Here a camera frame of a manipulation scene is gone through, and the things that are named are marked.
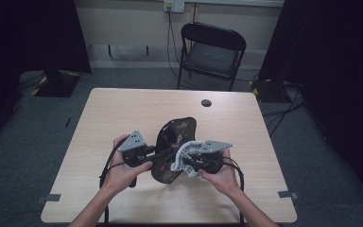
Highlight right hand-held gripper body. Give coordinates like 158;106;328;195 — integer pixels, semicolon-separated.
187;140;233;175

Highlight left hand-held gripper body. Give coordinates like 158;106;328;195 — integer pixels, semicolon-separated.
116;130;157;168

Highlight white checked cloth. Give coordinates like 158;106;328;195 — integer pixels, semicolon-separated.
169;139;208;180

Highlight black floral cloth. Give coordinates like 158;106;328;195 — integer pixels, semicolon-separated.
150;116;199;185

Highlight person's right hand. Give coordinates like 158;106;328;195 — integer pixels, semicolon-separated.
198;148;244;200

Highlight person's left hand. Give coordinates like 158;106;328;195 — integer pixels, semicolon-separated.
101;134;154;194

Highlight grey tape mark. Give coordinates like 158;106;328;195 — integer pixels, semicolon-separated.
277;190;299;201
36;193;61;204

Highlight black stand base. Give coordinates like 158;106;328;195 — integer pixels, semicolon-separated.
251;78;285;104
32;69;81;98

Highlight black folding chair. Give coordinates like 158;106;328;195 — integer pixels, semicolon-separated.
176;21;248;93

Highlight dark curtain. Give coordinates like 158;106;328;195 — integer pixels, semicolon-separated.
257;0;363;204
0;0;93;153

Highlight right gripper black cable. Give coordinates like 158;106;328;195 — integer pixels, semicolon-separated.
221;157;246;227

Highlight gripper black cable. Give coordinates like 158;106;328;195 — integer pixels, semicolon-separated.
221;157;246;227
98;144;128;227

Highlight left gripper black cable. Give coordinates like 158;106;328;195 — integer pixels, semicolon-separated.
98;144;128;227

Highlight black floor cables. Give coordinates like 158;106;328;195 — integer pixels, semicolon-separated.
261;80;307;139

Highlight grey wall duct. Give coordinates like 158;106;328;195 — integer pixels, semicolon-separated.
108;44;150;61

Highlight black wall cable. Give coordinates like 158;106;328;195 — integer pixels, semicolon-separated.
165;9;185;81

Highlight white wall power socket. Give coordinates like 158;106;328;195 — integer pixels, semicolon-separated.
163;0;186;14

